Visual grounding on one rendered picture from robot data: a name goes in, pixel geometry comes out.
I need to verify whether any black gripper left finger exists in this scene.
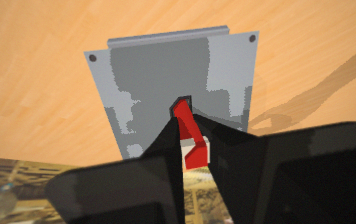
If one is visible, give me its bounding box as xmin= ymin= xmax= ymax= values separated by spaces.
xmin=45 ymin=117 xmax=185 ymax=224

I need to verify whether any grey sloped panel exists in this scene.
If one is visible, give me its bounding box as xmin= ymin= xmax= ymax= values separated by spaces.
xmin=83 ymin=25 xmax=260 ymax=160

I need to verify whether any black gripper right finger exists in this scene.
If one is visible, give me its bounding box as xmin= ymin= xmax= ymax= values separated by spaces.
xmin=192 ymin=114 xmax=356 ymax=224

